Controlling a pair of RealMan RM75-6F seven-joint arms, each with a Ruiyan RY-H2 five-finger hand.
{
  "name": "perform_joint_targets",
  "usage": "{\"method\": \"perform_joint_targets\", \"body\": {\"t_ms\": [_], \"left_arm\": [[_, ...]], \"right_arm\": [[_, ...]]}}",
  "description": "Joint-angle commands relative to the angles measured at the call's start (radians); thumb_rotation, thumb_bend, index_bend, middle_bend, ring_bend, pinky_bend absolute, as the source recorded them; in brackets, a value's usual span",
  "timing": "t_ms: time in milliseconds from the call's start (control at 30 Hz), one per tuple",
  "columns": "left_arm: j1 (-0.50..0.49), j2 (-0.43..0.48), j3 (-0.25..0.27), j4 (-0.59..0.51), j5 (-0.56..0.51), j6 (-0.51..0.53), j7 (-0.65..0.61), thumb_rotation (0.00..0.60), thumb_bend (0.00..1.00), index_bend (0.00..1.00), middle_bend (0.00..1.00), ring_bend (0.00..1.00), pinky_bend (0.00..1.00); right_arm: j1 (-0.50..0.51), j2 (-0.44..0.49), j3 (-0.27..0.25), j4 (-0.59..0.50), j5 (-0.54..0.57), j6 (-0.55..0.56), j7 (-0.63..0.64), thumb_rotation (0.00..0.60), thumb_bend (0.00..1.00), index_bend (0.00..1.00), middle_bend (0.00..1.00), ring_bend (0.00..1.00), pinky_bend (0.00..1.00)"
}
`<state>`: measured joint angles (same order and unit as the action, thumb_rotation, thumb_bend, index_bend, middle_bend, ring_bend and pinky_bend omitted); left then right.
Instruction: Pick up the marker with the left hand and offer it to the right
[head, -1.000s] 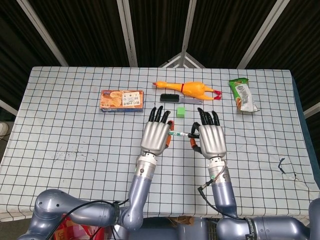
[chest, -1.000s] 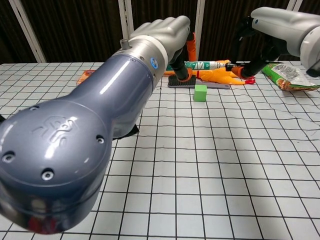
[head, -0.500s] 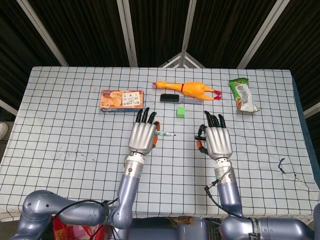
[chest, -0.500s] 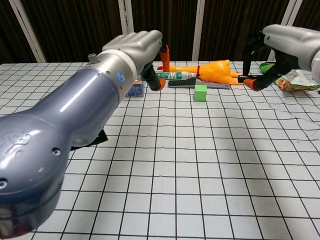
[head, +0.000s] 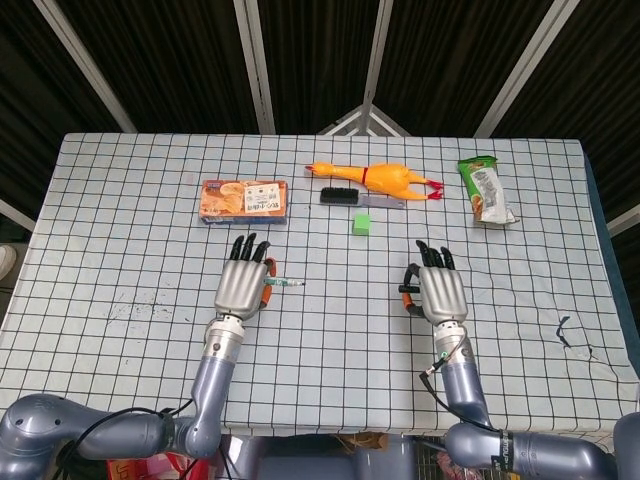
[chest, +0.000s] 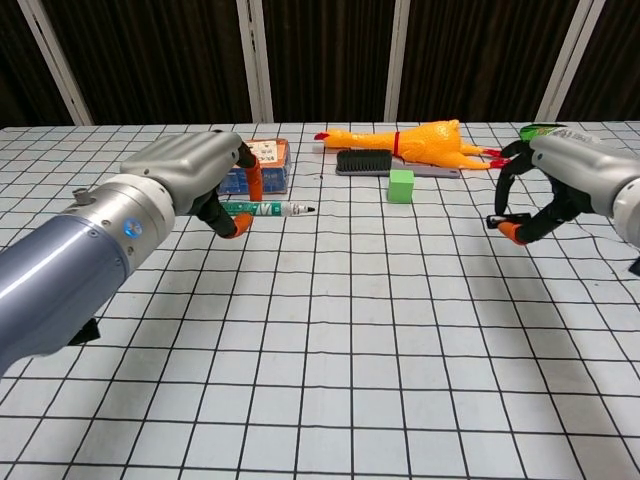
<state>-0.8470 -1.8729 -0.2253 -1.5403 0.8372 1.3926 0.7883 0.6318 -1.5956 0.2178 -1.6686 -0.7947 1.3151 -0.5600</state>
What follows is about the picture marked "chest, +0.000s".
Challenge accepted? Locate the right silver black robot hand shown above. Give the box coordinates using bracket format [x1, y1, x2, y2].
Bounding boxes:
[487, 132, 640, 246]

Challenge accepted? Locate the green foam cube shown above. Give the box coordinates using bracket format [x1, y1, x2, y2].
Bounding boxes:
[387, 168, 416, 205]

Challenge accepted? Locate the white checkered tablecloth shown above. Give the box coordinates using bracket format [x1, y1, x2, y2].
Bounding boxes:
[0, 119, 640, 480]

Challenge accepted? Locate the white green marker pen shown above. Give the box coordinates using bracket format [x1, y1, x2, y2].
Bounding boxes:
[219, 199, 317, 219]

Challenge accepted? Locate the orange biscuit box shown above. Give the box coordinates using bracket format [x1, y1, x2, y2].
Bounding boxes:
[217, 138, 293, 196]

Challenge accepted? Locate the black brush grey handle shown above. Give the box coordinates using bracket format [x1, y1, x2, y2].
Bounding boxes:
[335, 148, 460, 180]

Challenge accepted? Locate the white metal frame bar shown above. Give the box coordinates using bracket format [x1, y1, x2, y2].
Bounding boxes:
[234, 0, 275, 124]
[383, 0, 426, 123]
[17, 0, 95, 126]
[536, 0, 607, 123]

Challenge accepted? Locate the yellow rubber chicken toy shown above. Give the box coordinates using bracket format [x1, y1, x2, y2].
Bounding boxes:
[313, 118, 509, 172]

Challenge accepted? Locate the green snack bag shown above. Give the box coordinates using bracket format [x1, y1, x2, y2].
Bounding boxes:
[518, 122, 571, 144]

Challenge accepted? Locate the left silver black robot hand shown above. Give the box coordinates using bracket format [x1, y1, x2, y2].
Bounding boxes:
[119, 130, 262, 240]

